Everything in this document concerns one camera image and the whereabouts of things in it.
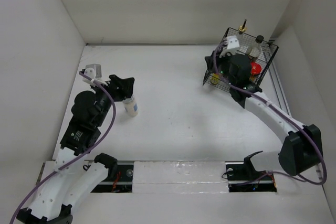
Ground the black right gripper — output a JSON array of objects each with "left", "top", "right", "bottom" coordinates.
[{"left": 204, "top": 49, "right": 236, "bottom": 87}]

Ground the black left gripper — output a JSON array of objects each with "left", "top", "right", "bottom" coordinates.
[{"left": 90, "top": 74, "right": 133, "bottom": 126}]

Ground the small yellow bottle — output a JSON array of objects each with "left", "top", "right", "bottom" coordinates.
[{"left": 211, "top": 73, "right": 220, "bottom": 86}]

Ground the white silver lid jar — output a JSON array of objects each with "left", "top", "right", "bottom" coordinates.
[{"left": 122, "top": 96, "right": 138, "bottom": 117}]

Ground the clear glass oil bottle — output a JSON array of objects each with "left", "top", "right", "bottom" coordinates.
[{"left": 237, "top": 19, "right": 247, "bottom": 38}]

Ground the red label vinegar bottle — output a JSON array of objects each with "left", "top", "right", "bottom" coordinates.
[{"left": 246, "top": 35, "right": 264, "bottom": 62}]

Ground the red lid jar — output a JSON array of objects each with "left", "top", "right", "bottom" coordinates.
[{"left": 249, "top": 62, "right": 262, "bottom": 82}]

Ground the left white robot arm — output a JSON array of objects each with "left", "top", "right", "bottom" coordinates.
[{"left": 10, "top": 71, "right": 135, "bottom": 223}]

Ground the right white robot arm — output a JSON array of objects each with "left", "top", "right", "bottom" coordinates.
[{"left": 205, "top": 54, "right": 325, "bottom": 176}]

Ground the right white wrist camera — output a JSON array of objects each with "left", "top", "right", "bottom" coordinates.
[{"left": 219, "top": 35, "right": 240, "bottom": 57}]

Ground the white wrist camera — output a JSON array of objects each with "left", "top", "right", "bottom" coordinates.
[
  {"left": 219, "top": 35, "right": 240, "bottom": 57},
  {"left": 80, "top": 63, "right": 103, "bottom": 87}
]

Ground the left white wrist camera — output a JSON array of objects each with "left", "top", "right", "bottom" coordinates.
[{"left": 80, "top": 63, "right": 103, "bottom": 87}]

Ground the black wire basket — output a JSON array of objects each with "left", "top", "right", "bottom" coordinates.
[{"left": 203, "top": 27, "right": 279, "bottom": 92}]

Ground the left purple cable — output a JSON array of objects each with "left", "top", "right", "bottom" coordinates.
[{"left": 9, "top": 70, "right": 118, "bottom": 224}]

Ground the black metal base rail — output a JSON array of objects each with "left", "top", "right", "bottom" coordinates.
[{"left": 92, "top": 161, "right": 277, "bottom": 194}]

